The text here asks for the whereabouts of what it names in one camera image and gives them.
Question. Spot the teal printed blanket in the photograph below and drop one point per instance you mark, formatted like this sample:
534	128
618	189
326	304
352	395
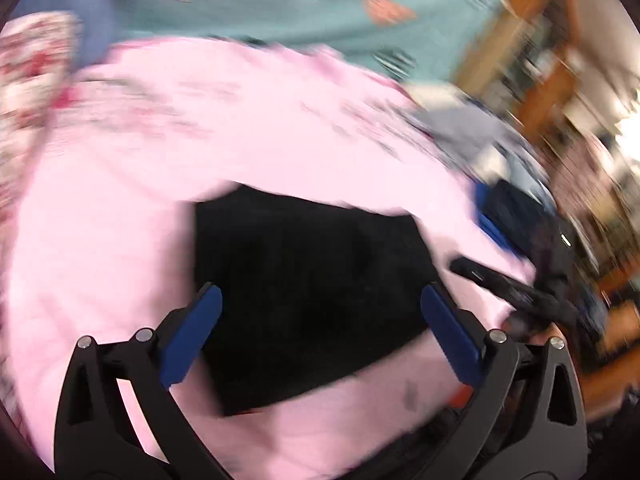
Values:
300	0

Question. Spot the black pants with smiley patch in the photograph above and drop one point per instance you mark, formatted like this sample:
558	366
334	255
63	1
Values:
310	285

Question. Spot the red and white floral pillow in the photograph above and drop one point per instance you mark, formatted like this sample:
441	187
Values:
30	60

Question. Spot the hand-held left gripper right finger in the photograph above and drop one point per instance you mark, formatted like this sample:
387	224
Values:
452	335

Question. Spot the grey and blue clothes pile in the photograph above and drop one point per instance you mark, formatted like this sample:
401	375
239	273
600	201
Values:
475	130

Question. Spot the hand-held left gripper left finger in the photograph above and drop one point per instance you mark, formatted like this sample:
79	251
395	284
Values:
192	330

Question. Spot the wooden furniture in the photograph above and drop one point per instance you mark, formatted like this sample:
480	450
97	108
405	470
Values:
575	85

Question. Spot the blue cloth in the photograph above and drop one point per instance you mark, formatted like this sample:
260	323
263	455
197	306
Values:
80	0

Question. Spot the pink floral bedsheet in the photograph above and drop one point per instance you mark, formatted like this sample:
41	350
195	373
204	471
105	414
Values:
200	125

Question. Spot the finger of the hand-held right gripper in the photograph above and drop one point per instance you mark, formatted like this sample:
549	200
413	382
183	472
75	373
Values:
492	280
492	232

